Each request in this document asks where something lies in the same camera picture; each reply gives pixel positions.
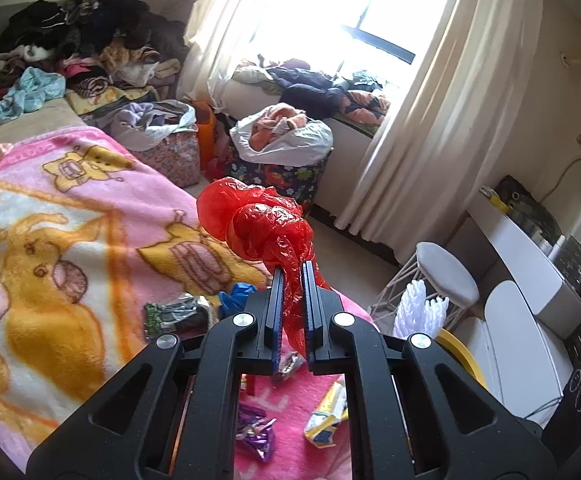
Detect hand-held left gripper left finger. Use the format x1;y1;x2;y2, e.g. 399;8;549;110
25;266;287;480

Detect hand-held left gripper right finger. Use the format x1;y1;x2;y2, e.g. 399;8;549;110
300;260;558;480

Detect blue plastic bag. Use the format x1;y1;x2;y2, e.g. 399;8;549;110
218;282;258;318

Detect red plastic bag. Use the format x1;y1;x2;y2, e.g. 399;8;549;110
196;177;321;356

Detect yellow snack packet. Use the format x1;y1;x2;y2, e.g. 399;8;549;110
303;380;351;448

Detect purple snack wrapper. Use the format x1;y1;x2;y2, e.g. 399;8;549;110
235;402;277;461

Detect yellow trash bin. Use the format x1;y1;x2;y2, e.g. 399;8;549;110
435;332;486;391

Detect small silver wrapper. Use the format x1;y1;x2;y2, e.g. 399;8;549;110
275;352;306;381

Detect white chair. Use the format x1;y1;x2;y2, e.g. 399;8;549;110
450;280;576;426

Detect green and black snack packet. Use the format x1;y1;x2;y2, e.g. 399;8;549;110
144;295;216;338

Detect bundle of white hangers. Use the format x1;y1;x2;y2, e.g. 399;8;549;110
393;280;450;338

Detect black patterned box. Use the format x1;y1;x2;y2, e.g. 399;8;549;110
553;235;581;301

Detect dinosaur print storage bag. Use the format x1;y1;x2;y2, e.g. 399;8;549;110
225;147;331;216

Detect white desk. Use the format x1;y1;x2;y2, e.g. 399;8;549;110
463;187;581;341

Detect white plastic bag with clothes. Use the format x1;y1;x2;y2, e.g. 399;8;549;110
230;102;333;166

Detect pink floral fabric bag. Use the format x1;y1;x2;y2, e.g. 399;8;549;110
138;127;201;188

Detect orange bag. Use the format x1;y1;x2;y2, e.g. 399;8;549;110
190;100;216;171

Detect black bag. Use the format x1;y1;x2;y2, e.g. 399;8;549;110
497;175;561;241

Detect pink printed blanket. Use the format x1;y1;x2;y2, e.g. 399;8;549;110
0;127;376;480

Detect clothes on windowsill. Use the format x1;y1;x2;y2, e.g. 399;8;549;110
230;57;391;136

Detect lilac and white garment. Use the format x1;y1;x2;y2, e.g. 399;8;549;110
95;100;196;151

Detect cream curtain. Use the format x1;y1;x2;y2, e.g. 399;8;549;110
330;0;561;266

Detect window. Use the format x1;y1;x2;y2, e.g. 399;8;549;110
250;0;461;66

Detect light blue cloth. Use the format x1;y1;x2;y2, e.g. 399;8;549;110
0;67;66;123

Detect pile of clothes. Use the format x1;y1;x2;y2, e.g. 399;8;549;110
0;0;191;126

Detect white wire stool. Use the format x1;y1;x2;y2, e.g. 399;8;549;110
367;241;480;333

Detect grey hose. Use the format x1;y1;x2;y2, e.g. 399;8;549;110
540;155;581;201

